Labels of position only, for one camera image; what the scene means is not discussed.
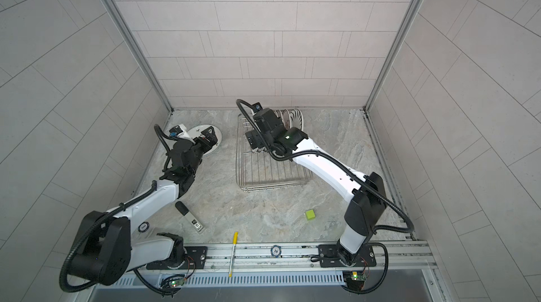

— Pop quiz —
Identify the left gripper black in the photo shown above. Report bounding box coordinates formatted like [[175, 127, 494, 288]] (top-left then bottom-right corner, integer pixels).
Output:
[[186, 126, 218, 177]]

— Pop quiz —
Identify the watermelon pattern plate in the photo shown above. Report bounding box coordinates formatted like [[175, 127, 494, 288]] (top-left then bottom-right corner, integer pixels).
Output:
[[188, 124, 223, 156]]

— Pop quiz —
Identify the black striped white plate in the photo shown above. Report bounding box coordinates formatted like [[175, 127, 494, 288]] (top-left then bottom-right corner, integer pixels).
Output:
[[290, 108, 304, 130]]

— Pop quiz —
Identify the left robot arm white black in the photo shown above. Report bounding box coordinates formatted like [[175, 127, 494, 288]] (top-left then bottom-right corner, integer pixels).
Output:
[[59, 124, 221, 293]]

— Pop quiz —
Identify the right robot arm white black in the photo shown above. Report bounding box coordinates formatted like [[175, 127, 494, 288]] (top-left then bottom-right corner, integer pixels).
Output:
[[247, 108, 386, 266]]

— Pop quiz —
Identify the red text white plate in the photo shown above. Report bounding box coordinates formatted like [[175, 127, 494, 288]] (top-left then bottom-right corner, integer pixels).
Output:
[[276, 110, 286, 126]]

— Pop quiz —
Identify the rearmost white plate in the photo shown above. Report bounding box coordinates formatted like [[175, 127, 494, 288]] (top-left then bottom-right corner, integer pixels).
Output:
[[284, 110, 292, 130]]

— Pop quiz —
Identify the black silver remote tool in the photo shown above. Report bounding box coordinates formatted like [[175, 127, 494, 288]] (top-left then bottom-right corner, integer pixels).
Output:
[[175, 200, 204, 234]]

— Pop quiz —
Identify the green cube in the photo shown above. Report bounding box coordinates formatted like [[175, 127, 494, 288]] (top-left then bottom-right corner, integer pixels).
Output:
[[305, 210, 316, 221]]

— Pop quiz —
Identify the yellow white pen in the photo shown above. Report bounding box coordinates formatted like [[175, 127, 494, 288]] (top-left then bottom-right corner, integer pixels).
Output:
[[228, 232, 239, 278]]

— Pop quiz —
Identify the left circuit board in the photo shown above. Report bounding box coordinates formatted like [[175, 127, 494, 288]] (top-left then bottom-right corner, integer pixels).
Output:
[[161, 275, 187, 294]]

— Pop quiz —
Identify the circuit board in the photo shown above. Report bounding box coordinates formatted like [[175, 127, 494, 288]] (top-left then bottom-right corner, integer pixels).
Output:
[[161, 275, 187, 294], [342, 271, 367, 292]]

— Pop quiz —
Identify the right circuit board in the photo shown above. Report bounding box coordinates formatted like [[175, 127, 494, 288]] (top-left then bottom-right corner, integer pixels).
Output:
[[342, 271, 367, 292]]

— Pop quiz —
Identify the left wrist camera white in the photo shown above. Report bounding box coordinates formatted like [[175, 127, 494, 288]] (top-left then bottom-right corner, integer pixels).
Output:
[[169, 124, 194, 142]]

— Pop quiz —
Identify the metal wire dish rack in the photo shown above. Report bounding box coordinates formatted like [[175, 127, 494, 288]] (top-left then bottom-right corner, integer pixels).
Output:
[[236, 114, 313, 191]]

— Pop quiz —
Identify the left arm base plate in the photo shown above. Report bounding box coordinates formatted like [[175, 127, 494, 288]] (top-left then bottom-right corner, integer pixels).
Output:
[[145, 246, 208, 270]]

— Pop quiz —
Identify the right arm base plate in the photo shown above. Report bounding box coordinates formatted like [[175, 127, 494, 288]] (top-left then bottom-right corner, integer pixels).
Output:
[[311, 244, 377, 268]]

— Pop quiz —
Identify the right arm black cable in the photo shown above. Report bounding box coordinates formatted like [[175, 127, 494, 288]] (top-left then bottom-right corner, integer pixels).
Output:
[[235, 98, 416, 295]]

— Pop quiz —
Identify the aluminium mounting rail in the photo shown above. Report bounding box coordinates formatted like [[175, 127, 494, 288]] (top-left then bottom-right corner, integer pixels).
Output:
[[128, 241, 437, 275]]

